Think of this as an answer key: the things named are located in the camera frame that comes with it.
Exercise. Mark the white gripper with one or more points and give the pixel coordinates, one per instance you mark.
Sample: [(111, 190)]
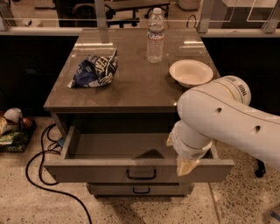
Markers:
[(187, 150)]

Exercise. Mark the grey drawer cabinet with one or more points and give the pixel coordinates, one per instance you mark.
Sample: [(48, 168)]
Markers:
[(141, 98)]

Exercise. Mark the grey drawer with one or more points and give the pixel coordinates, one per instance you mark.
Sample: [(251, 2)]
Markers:
[(172, 189), (142, 158)]

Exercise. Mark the black tray with objects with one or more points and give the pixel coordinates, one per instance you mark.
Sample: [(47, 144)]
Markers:
[(15, 130)]

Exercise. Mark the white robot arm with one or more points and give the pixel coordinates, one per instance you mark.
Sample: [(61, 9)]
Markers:
[(220, 110)]

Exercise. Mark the blue crumpled chip bag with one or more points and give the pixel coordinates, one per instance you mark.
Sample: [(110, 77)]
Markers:
[(95, 71)]

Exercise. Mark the white bowl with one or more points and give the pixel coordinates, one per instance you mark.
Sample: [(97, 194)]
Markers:
[(190, 73)]

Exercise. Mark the grey bottom drawer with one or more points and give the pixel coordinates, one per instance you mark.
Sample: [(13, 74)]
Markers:
[(172, 189)]

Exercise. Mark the black office chair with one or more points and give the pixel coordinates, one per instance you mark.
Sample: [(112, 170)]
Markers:
[(120, 12)]

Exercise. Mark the clear plastic water bottle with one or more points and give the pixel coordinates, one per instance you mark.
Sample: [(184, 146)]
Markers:
[(155, 36)]

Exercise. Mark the black stand with wheel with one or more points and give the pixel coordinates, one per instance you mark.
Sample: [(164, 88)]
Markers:
[(260, 171)]

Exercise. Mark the grey top drawer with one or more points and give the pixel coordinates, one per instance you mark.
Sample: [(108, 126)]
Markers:
[(142, 158)]

